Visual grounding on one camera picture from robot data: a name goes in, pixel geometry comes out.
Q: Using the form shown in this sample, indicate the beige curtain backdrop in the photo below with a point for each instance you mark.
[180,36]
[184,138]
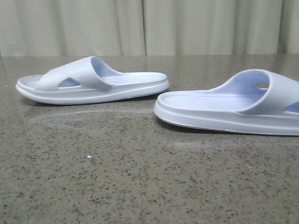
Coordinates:
[148,27]

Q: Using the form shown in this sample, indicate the light blue slipper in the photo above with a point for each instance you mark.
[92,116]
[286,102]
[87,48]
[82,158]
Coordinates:
[252,101]
[90,80]

